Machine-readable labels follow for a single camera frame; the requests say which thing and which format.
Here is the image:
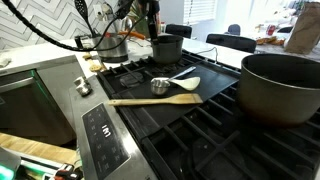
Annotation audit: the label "white rice spoon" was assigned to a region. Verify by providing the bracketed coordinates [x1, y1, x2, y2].
[159, 76, 202, 92]

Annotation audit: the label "metal measuring cup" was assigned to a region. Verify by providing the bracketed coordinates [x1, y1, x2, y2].
[150, 66, 197, 97]

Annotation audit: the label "small pot with orange handle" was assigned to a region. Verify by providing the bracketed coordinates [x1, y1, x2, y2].
[118, 30, 185, 65]

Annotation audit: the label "black slotted spoon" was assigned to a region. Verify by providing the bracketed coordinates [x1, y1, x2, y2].
[73, 0, 98, 38]

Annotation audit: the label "brown paper bag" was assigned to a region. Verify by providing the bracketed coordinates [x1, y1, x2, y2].
[283, 1, 320, 55]

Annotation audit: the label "steel utensil holder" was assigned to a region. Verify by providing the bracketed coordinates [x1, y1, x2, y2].
[92, 33, 130, 64]

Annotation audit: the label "blue grey chair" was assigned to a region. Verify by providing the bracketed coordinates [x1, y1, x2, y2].
[224, 23, 242, 36]

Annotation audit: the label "tall glass pitcher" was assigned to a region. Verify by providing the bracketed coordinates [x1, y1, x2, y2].
[119, 15, 135, 33]

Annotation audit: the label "red black clamp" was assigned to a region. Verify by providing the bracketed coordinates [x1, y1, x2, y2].
[53, 162, 76, 180]

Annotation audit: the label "metal ladle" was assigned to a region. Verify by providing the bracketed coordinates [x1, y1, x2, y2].
[99, 1, 120, 34]

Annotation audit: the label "white window blinds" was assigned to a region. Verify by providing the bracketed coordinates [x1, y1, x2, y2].
[183, 0, 218, 26]

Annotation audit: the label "black griddle plate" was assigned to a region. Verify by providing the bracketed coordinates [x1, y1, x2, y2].
[114, 61, 241, 141]

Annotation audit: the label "steel gas stove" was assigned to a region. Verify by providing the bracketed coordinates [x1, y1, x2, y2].
[68, 49, 320, 180]

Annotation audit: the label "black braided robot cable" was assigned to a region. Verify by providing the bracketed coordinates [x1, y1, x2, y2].
[1, 0, 148, 53]

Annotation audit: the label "wooden spatula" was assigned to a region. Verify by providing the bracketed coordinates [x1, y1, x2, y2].
[107, 93, 204, 107]

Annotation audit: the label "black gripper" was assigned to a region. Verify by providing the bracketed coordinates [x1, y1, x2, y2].
[137, 0, 161, 45]

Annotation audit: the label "thin black wire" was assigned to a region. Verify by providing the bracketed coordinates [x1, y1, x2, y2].
[189, 46, 220, 63]

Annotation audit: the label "silver stove knob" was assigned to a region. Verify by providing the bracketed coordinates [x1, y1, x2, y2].
[73, 75, 88, 89]
[77, 82, 93, 98]

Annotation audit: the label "large dark grey pot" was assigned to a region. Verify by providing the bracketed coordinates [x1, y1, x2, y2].
[235, 53, 320, 128]

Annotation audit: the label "dark dishwasher front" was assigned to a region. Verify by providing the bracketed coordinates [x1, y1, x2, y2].
[0, 69, 77, 147]

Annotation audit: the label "black chair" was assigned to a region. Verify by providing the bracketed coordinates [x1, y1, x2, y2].
[164, 23, 193, 39]
[205, 33, 258, 54]

